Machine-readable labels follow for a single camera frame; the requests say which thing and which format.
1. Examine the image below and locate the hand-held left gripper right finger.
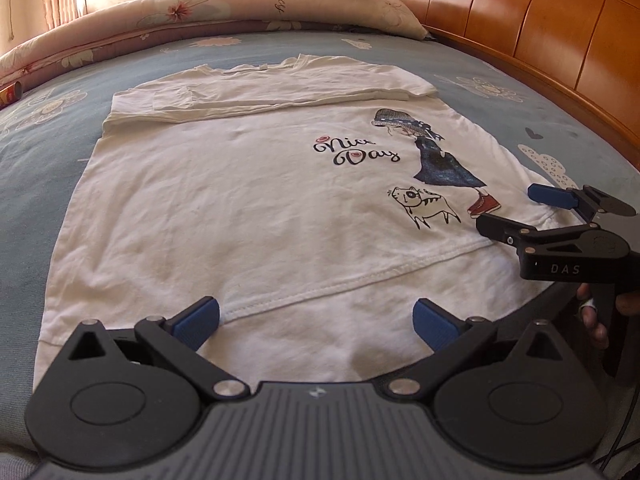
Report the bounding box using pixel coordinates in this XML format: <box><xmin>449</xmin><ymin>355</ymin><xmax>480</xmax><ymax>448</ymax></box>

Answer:
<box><xmin>383</xmin><ymin>297</ymin><xmax>572</xmax><ymax>404</ymax></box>

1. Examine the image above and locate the person's right hand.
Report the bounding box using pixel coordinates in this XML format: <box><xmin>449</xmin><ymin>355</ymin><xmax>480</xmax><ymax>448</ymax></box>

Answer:
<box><xmin>575</xmin><ymin>282</ymin><xmax>640</xmax><ymax>350</ymax></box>

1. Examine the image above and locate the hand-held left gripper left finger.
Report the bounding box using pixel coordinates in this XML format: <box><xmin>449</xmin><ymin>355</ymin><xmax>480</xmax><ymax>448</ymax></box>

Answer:
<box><xmin>66</xmin><ymin>296</ymin><xmax>252</xmax><ymax>403</ymax></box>

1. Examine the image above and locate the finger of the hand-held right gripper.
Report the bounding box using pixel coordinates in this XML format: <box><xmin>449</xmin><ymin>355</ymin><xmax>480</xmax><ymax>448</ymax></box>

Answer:
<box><xmin>527</xmin><ymin>183</ymin><xmax>637</xmax><ymax>222</ymax></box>
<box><xmin>475</xmin><ymin>212</ymin><xmax>602</xmax><ymax>262</ymax></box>

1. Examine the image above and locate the wooden bed headboard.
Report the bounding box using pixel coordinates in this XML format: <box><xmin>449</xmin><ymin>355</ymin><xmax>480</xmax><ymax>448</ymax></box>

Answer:
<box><xmin>372</xmin><ymin>0</ymin><xmax>640</xmax><ymax>171</ymax></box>

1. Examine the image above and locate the red chips can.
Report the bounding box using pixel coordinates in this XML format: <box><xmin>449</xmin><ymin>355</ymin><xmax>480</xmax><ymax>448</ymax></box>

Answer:
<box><xmin>0</xmin><ymin>82</ymin><xmax>23</xmax><ymax>109</ymax></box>

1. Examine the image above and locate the white printed long-sleeve shirt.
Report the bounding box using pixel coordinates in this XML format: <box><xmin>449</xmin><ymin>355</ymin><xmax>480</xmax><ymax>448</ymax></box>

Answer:
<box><xmin>37</xmin><ymin>54</ymin><xmax>571</xmax><ymax>386</ymax></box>

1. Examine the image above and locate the pink floral folded quilt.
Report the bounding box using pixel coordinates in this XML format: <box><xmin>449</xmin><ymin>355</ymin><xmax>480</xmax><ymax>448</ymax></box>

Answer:
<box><xmin>0</xmin><ymin>0</ymin><xmax>428</xmax><ymax>91</ymax></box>

